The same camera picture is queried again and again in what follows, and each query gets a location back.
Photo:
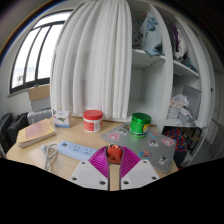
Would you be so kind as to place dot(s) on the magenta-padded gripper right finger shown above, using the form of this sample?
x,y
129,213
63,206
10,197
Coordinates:
x,y
140,173

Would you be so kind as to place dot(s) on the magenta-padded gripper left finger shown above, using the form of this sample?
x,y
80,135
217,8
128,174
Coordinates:
x,y
88,175

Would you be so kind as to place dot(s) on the light blue power strip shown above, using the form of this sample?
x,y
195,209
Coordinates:
x,y
75,150

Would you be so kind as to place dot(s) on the grey laptop with stickers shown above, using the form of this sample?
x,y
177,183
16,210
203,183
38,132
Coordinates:
x,y
160,148

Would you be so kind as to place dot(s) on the green round tin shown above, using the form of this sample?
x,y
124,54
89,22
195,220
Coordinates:
x,y
139,125

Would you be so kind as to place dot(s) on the colourful patterned bag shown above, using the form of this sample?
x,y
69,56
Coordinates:
x,y
176,141

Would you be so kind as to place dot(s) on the white jar with red lid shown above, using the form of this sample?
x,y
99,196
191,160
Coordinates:
x,y
92,121

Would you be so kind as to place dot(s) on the small white printed box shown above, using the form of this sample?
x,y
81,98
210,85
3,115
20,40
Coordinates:
x,y
61,119

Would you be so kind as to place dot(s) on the tan book with pink cover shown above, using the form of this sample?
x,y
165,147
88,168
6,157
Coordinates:
x,y
36,132

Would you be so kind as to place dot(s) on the white radiator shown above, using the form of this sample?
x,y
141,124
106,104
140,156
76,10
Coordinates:
x,y
39,116

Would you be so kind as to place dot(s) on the black bag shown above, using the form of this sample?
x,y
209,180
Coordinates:
x,y
11,130

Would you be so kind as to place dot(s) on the cardboard box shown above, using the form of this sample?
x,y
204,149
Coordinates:
x,y
39,95

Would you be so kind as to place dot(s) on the white shelf unit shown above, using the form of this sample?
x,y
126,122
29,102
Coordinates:
x,y
150,80

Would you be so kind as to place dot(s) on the white curtain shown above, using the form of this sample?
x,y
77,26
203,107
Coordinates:
x,y
93,60

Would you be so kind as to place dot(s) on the black-framed window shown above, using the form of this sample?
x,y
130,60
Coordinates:
x,y
33,56

